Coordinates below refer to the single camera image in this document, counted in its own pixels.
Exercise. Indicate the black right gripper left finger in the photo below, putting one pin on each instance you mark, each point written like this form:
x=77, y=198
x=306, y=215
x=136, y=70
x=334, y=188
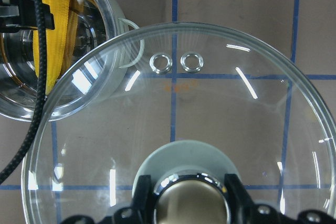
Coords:
x=135, y=212

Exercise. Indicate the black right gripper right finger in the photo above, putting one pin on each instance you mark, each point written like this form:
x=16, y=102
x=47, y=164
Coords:
x=244, y=210

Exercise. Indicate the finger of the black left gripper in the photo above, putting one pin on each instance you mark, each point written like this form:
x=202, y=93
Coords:
x=18, y=15

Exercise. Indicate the yellow corn cob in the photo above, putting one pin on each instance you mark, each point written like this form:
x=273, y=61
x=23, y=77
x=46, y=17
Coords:
x=61, y=40

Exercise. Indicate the pale green electric pot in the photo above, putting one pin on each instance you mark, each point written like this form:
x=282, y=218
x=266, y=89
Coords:
x=99, y=21

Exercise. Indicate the glass pot lid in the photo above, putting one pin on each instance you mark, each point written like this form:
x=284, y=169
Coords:
x=177, y=101

